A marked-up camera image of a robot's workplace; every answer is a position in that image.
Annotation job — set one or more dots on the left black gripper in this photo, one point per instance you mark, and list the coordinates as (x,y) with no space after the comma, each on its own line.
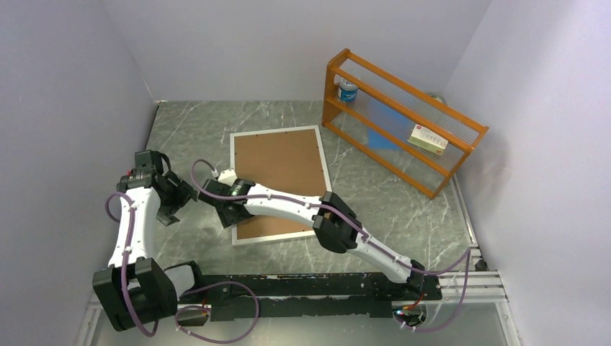
(179,200)

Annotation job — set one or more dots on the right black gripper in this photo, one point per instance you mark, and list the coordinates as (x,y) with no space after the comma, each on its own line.
(228,220)

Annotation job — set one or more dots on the white picture frame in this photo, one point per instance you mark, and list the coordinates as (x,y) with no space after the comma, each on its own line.
(281,181)

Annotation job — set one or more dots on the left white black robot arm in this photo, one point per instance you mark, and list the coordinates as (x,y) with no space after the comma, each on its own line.
(134,290)

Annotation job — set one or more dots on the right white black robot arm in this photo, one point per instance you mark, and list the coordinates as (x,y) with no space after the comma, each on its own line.
(334,223)

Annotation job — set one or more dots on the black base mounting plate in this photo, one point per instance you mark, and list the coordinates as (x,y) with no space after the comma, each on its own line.
(233,297)

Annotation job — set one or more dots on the blue white can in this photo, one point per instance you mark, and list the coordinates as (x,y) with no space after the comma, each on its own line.
(347,91)

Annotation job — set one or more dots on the small cream red box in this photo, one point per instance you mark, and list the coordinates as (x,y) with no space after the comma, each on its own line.
(428,140)

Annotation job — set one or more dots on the orange wooden shelf rack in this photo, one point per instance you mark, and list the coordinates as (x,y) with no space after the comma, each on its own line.
(380,120)

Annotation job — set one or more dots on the tape roll behind shelf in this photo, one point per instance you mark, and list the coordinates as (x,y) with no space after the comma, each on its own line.
(438,98)

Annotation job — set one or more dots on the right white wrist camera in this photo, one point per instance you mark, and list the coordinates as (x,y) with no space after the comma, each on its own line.
(227,176)

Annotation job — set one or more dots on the aluminium rail frame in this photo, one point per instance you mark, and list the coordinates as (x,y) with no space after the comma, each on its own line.
(474,284)

